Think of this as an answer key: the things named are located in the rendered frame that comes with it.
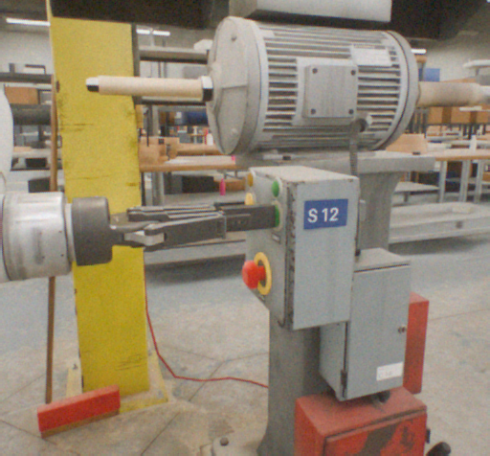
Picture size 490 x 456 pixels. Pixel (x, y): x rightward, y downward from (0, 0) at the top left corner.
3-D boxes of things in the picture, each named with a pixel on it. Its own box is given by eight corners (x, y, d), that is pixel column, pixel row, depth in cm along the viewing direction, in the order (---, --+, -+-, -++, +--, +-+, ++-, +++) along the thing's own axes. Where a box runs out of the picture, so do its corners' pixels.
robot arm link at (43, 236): (9, 295, 39) (77, 286, 41) (-3, 201, 37) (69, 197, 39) (23, 264, 48) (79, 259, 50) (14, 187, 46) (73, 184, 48)
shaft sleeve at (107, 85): (197, 98, 79) (197, 80, 78) (202, 97, 76) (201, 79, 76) (99, 95, 73) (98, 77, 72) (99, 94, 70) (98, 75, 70)
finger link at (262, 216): (220, 208, 50) (222, 209, 49) (273, 204, 52) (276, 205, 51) (221, 231, 50) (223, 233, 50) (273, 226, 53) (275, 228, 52)
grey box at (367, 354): (373, 361, 92) (391, 112, 81) (408, 390, 82) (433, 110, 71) (315, 375, 87) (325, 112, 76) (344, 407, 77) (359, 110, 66)
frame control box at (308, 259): (348, 289, 81) (355, 159, 76) (432, 344, 62) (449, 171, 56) (232, 307, 73) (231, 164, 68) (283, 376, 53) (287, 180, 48)
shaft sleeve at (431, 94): (460, 107, 103) (463, 84, 102) (480, 106, 98) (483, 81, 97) (402, 107, 97) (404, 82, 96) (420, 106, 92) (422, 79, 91)
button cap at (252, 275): (263, 280, 61) (264, 255, 60) (275, 290, 58) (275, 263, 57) (240, 284, 60) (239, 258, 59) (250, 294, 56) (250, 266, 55)
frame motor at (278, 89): (349, 149, 106) (355, 43, 101) (429, 157, 81) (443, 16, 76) (196, 153, 92) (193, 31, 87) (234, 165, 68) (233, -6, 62)
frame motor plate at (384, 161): (364, 160, 107) (365, 146, 107) (434, 170, 85) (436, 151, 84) (234, 165, 95) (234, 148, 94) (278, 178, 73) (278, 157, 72)
